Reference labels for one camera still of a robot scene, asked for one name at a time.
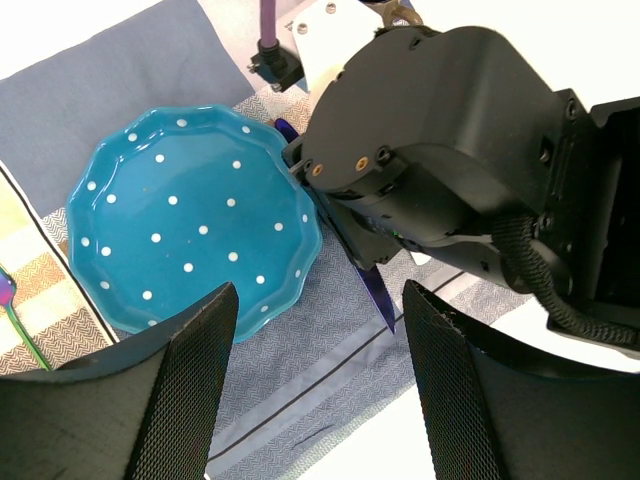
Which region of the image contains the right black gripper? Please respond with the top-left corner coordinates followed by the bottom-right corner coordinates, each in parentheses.
top-left (283, 26), bottom-right (595, 270)

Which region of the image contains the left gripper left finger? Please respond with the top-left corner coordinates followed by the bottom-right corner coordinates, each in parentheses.
top-left (1, 283), bottom-right (238, 479)

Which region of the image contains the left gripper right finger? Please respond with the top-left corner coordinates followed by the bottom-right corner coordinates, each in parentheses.
top-left (403, 280), bottom-right (639, 479)

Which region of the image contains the purple knife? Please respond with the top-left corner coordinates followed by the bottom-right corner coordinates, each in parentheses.
top-left (274, 118), bottom-right (396, 334)

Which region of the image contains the blue beige checked cloth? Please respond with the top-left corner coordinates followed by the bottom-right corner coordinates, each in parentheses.
top-left (0, 0), bottom-right (531, 480)

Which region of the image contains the purple teal fork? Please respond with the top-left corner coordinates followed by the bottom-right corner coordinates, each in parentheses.
top-left (0, 268), bottom-right (52, 371)

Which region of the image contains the teal dotted plate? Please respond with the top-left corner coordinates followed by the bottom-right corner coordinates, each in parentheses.
top-left (66, 105), bottom-right (322, 341)

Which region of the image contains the brown mug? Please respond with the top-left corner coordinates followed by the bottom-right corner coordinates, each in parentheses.
top-left (380, 0), bottom-right (423, 27)

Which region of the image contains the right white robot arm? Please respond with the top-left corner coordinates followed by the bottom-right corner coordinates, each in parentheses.
top-left (282, 26), bottom-right (639, 351)

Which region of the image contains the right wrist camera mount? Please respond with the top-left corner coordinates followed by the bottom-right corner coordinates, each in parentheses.
top-left (292, 0), bottom-right (383, 102)

